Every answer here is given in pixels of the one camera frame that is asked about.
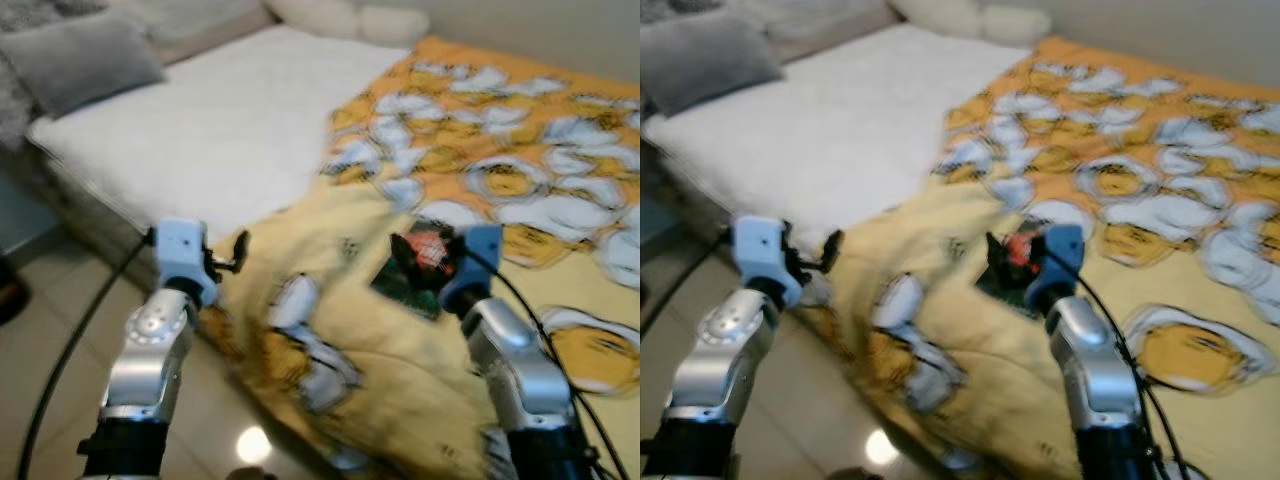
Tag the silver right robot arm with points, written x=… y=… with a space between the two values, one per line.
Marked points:
x=520 y=370
x=1095 y=370

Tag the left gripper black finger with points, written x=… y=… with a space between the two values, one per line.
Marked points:
x=832 y=250
x=240 y=250

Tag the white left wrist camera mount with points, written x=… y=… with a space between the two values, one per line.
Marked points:
x=180 y=255
x=760 y=250

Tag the grey square pillow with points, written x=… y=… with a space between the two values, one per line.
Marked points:
x=700 y=60
x=70 y=65

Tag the cream bolster pillow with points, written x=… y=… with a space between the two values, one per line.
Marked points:
x=950 y=18
x=330 y=18

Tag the dark green red packet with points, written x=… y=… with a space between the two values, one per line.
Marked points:
x=400 y=295
x=1000 y=298

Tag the dark robot left foot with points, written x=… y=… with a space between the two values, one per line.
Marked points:
x=855 y=475
x=248 y=474

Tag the orange egg cartoon blanket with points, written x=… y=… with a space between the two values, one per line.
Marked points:
x=1150 y=130
x=500 y=120

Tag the bed with white sheet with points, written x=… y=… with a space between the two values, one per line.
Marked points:
x=200 y=130
x=830 y=130

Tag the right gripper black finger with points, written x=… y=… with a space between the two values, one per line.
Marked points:
x=995 y=258
x=400 y=258

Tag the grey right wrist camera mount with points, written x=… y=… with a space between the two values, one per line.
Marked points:
x=480 y=260
x=1062 y=260

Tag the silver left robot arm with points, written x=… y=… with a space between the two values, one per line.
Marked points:
x=710 y=360
x=145 y=360

